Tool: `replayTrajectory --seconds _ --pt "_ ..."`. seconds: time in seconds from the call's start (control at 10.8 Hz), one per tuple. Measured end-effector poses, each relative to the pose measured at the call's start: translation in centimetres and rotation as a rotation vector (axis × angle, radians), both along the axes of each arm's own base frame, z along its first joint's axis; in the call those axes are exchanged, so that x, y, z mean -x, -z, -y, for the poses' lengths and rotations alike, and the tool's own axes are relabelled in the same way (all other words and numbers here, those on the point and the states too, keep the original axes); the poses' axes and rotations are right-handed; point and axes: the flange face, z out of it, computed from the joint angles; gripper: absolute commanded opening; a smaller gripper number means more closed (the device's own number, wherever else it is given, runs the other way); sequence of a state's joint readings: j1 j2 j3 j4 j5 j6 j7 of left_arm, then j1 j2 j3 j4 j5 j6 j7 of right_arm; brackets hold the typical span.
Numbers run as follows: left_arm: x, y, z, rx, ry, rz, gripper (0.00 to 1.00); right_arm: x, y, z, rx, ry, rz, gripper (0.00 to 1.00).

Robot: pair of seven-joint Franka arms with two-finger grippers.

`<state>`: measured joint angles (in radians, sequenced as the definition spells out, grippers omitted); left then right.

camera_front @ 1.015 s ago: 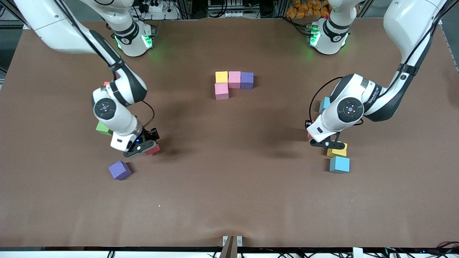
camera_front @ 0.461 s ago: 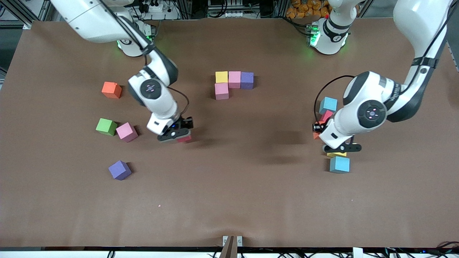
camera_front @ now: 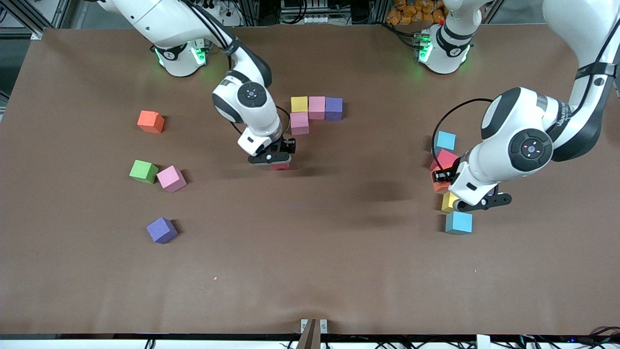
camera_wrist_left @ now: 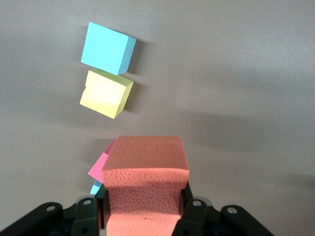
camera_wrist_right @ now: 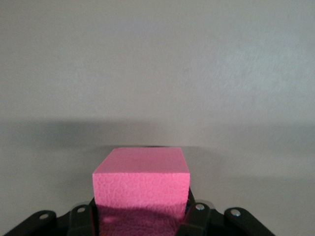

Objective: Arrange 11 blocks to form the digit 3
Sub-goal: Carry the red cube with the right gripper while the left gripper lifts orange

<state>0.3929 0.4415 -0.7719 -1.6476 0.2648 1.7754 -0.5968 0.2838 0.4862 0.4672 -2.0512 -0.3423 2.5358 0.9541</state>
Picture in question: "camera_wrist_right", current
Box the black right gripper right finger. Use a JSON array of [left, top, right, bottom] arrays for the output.
[[176, 188, 274, 236]]

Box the red foam block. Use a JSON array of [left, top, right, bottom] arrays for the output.
[[92, 147, 191, 236]]

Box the table cover sheet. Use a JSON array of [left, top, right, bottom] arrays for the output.
[[0, 0, 315, 236]]

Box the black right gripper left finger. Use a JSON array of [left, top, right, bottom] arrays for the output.
[[2, 196, 100, 236]]

